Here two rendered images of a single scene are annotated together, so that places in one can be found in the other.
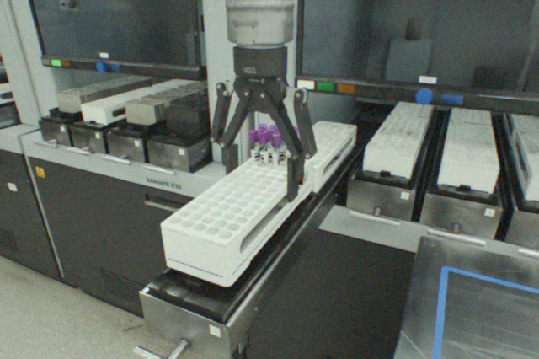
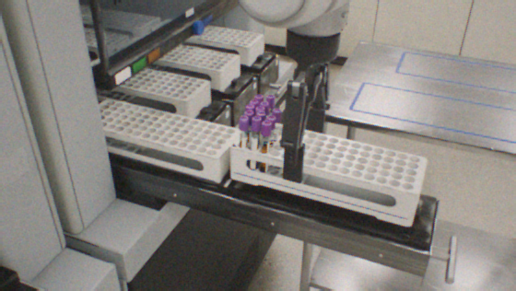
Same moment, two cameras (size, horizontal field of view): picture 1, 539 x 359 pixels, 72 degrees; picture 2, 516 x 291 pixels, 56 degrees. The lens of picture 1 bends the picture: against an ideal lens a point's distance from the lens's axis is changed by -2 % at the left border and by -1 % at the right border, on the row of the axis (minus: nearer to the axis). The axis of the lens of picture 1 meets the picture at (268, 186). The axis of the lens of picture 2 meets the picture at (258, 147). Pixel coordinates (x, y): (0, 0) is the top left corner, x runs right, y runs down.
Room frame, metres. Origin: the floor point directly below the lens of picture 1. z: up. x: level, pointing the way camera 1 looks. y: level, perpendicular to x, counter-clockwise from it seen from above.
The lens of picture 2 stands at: (0.66, 0.65, 1.32)
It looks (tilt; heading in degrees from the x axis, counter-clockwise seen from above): 34 degrees down; 266
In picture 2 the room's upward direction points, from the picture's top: 1 degrees clockwise
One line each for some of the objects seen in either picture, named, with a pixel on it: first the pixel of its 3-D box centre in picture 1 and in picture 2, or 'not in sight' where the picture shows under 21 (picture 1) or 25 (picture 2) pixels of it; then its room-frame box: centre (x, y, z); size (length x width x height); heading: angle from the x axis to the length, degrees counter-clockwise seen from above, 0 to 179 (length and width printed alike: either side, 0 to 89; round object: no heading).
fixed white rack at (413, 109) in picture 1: (413, 113); not in sight; (1.14, -0.45, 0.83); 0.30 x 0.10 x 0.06; 154
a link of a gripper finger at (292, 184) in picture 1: (292, 178); (314, 127); (0.52, -0.04, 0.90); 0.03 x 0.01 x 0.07; 154
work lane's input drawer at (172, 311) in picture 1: (285, 210); (248, 187); (0.63, -0.03, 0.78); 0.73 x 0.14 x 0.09; 154
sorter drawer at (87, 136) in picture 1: (158, 111); not in sight; (1.35, 0.40, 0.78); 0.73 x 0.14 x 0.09; 154
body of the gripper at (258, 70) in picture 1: (260, 79); (310, 59); (0.54, 0.01, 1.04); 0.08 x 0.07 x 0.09; 64
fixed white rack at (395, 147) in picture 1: (397, 144); (140, 91); (0.85, -0.31, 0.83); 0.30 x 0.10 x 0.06; 154
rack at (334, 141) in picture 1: (317, 153); (158, 140); (0.79, -0.11, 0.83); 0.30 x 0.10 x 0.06; 154
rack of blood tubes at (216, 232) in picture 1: (250, 203); (325, 168); (0.51, 0.03, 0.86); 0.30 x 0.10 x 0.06; 154
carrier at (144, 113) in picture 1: (142, 113); not in sight; (1.07, 0.37, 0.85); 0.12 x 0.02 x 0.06; 65
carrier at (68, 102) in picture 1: (72, 103); not in sight; (1.21, 0.64, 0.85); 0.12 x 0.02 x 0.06; 64
